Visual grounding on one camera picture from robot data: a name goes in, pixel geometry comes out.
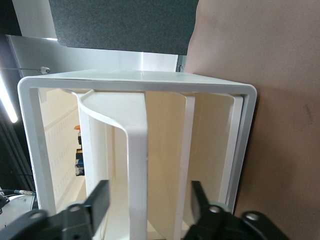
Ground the orange black small part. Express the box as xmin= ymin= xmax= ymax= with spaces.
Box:
xmin=73 ymin=124 xmax=83 ymax=146

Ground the dark grey wall panel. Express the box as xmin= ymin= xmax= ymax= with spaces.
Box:
xmin=48 ymin=0 xmax=200 ymax=55

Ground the white cream drawer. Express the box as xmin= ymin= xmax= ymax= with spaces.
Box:
xmin=77 ymin=91 xmax=149 ymax=240

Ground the white drawer cabinet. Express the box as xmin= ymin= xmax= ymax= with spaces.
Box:
xmin=16 ymin=69 xmax=258 ymax=240

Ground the brown table mat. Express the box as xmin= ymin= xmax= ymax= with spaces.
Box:
xmin=183 ymin=0 xmax=320 ymax=240

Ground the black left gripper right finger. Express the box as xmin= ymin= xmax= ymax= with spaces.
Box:
xmin=183 ymin=180 xmax=251 ymax=240

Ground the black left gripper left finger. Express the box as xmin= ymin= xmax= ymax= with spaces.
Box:
xmin=61 ymin=179 xmax=111 ymax=240

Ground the cable with metal connector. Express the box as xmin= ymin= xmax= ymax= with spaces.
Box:
xmin=0 ymin=189 xmax=35 ymax=196

